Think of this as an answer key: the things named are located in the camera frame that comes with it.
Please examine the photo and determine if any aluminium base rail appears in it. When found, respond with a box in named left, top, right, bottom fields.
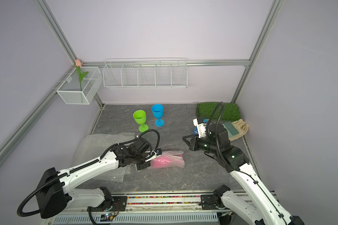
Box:
left=39, top=191, right=289, bottom=225

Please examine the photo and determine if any artificial pink tulip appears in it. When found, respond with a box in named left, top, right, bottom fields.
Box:
left=75, top=59, right=88, bottom=91

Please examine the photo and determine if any pink plastic wine glass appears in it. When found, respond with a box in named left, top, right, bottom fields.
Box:
left=151, top=156, right=185, bottom=168

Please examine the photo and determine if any blue tape dispenser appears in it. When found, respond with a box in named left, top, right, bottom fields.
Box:
left=192, top=127, right=199, bottom=135

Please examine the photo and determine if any beige cloth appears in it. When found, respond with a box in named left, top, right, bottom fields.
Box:
left=229, top=119, right=249, bottom=141

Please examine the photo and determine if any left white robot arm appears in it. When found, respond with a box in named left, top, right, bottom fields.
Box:
left=17, top=129, right=161, bottom=218

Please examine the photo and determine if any white wire wall shelf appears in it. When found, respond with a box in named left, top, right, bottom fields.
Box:
left=103, top=58, right=188, bottom=89

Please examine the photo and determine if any white mesh wall basket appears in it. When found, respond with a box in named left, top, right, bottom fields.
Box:
left=56, top=67, right=103, bottom=105

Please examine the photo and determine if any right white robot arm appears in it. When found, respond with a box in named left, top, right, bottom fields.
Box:
left=182, top=102, right=304, bottom=225

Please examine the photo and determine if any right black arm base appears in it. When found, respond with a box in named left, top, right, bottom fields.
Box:
left=199, top=195, right=222, bottom=210

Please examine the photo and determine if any green plastic wine glass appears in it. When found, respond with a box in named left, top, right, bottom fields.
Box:
left=133, top=110, right=149, bottom=133

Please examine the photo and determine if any green dustpan brush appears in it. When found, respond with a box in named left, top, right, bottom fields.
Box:
left=223, top=121, right=239, bottom=137

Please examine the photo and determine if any bubble wrap sheet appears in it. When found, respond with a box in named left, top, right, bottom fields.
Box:
left=150, top=151, right=185, bottom=169
left=72, top=133, right=135, bottom=182

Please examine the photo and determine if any blue plastic wine glass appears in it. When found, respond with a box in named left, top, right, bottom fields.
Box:
left=151, top=104, right=164, bottom=127

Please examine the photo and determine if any white slotted cable duct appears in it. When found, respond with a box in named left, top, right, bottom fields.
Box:
left=51, top=212, right=219, bottom=225

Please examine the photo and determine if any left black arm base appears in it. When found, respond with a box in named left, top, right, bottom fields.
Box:
left=89, top=196, right=128, bottom=212

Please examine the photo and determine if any green artificial grass mat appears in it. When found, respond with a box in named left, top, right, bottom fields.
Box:
left=196, top=102, right=241, bottom=122

